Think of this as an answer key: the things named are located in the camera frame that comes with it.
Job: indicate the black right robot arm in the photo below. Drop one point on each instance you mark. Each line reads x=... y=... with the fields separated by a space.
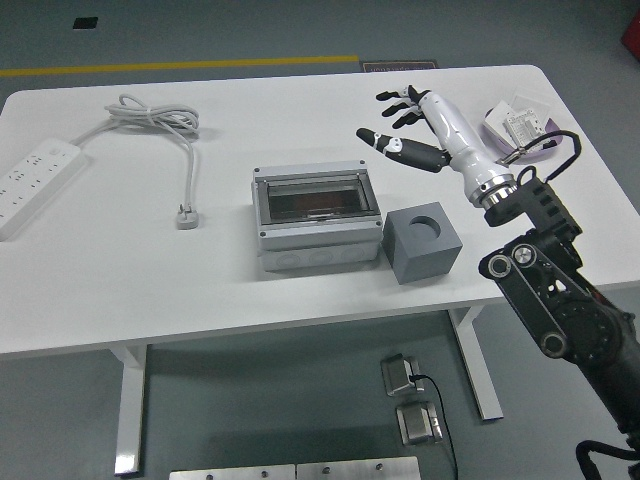
x=550 y=310

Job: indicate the dark floor sign plate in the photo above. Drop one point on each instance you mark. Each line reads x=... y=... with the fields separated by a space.
x=400 y=66

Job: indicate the clear plastic packet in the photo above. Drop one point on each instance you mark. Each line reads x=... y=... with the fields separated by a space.
x=531 y=102

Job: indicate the metal plate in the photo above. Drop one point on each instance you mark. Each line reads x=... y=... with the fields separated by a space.
x=230 y=473

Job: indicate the red object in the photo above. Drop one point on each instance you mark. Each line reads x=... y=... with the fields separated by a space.
x=632 y=32

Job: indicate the purple plastic tray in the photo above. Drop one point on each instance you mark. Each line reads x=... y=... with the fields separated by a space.
x=500 y=145

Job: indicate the white table leg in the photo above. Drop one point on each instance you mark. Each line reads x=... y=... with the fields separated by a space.
x=480 y=380
x=129 y=410

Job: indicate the white power strip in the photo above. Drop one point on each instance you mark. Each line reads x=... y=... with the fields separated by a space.
x=32 y=175

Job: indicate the orange cylindrical battery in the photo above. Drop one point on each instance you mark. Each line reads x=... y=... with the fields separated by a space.
x=315 y=202

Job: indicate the white socket module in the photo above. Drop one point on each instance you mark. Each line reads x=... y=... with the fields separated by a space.
x=522 y=127

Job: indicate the metal floor socket box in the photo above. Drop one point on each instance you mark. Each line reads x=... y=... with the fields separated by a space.
x=397 y=372
x=417 y=425

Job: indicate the grey junction box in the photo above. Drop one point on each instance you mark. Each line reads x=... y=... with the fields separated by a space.
x=320 y=240

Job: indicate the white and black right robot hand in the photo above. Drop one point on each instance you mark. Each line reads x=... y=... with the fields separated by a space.
x=465 y=150

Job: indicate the grey cube holder block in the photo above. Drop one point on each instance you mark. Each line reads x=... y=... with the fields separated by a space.
x=420 y=262

